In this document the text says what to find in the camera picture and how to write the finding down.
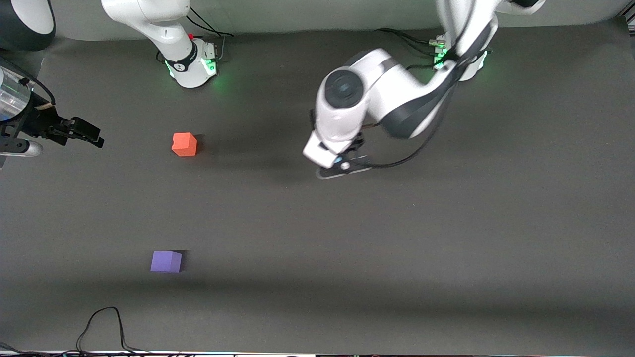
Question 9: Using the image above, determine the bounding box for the black right base cable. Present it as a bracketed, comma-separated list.
[185, 9, 235, 64]

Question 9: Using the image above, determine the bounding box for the black base cable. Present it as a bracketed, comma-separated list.
[185, 9, 235, 64]
[374, 28, 443, 56]

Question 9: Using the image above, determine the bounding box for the looped black table cable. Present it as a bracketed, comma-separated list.
[76, 306, 149, 356]

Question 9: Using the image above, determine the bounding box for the orange foam block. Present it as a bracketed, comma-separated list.
[171, 132, 198, 157]

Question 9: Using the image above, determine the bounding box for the black left base cable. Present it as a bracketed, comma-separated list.
[374, 28, 443, 56]

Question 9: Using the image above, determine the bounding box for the purple foam block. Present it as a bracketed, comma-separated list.
[150, 251, 183, 274]

